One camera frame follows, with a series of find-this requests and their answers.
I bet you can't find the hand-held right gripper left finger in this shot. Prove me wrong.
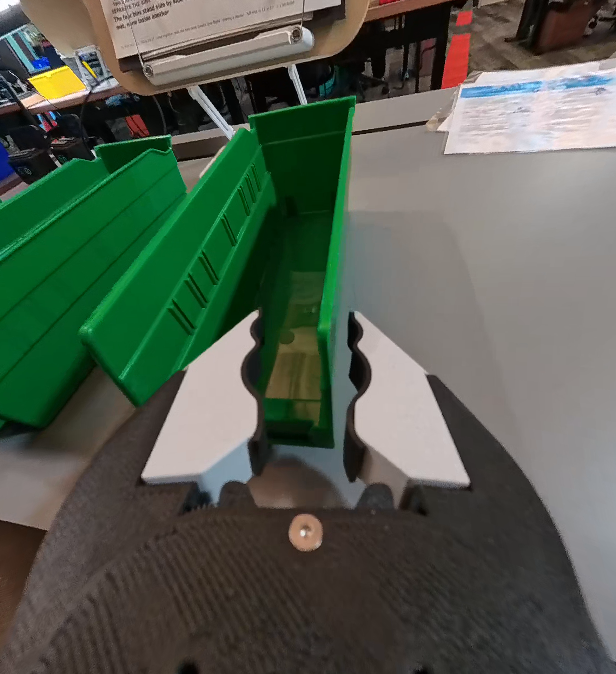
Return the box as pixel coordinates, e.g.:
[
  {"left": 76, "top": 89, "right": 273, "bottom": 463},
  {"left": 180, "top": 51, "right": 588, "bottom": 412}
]
[{"left": 140, "top": 310, "right": 273, "bottom": 507}]

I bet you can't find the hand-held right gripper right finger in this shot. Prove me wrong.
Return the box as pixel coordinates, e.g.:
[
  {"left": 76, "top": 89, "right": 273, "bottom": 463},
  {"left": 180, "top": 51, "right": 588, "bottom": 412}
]
[{"left": 343, "top": 311, "right": 472, "bottom": 509}]

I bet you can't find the grey desk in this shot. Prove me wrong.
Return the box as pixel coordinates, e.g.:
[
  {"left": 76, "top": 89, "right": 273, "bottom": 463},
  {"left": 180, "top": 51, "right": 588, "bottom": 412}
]
[{"left": 0, "top": 58, "right": 616, "bottom": 669}]

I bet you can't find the white blue paper sheet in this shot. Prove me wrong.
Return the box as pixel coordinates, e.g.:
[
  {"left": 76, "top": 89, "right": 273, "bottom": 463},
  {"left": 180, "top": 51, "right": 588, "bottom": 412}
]
[{"left": 429, "top": 60, "right": 616, "bottom": 156}]

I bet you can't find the large yellow bin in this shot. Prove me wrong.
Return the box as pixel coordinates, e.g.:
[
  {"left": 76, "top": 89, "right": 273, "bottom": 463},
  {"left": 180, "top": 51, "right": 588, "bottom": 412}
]
[{"left": 27, "top": 66, "right": 86, "bottom": 95}]

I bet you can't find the orange traffic cone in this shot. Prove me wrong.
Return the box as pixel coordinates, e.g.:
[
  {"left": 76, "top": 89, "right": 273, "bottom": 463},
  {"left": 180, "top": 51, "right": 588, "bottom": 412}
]
[{"left": 441, "top": 9, "right": 473, "bottom": 89}]

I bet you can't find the clear acrylic sign holder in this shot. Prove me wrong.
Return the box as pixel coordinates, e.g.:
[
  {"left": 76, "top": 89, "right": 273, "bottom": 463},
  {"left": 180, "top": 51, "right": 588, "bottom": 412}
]
[{"left": 73, "top": 46, "right": 104, "bottom": 85}]

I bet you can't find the wooden document stand white base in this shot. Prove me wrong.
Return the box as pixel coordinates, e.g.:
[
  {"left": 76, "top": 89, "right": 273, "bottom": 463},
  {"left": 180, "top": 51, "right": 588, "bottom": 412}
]
[{"left": 18, "top": 0, "right": 372, "bottom": 142}]

